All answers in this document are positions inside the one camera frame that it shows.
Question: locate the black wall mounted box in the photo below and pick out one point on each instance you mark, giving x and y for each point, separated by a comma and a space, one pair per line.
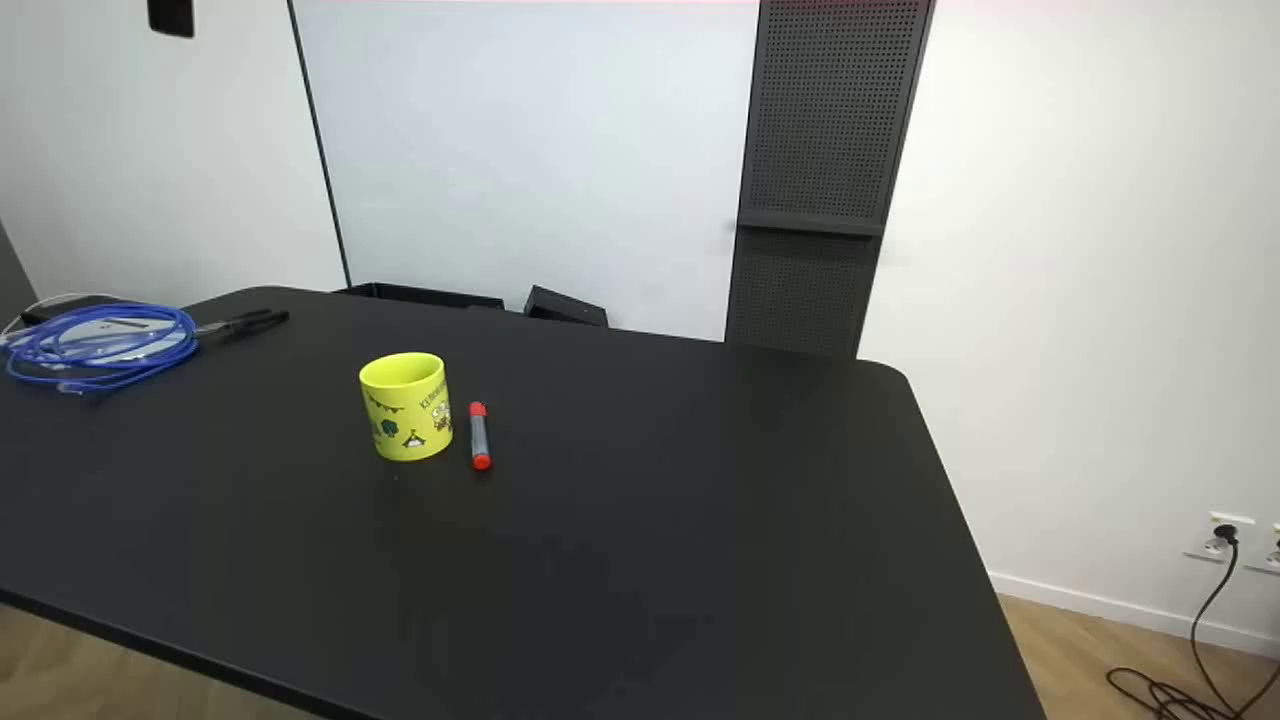
170, 12

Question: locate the small black box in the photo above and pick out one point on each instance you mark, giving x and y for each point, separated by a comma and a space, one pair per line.
567, 306

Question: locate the white whiteboard panel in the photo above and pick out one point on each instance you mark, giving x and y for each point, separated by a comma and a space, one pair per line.
532, 163

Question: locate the orange capped marker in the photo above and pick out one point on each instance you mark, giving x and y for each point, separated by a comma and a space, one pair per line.
476, 435

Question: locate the long black case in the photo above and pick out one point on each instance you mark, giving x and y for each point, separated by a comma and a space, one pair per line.
421, 294

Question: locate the white wall outlet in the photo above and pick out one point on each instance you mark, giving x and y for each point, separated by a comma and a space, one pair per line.
1271, 550
1220, 539

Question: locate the white baseboard strip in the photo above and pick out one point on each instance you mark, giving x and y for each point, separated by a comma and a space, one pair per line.
1134, 614

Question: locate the dark grey pillar panel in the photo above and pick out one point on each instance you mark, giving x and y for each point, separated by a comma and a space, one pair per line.
813, 133

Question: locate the yellow mug with face print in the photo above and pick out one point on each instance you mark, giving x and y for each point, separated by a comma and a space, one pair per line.
401, 419

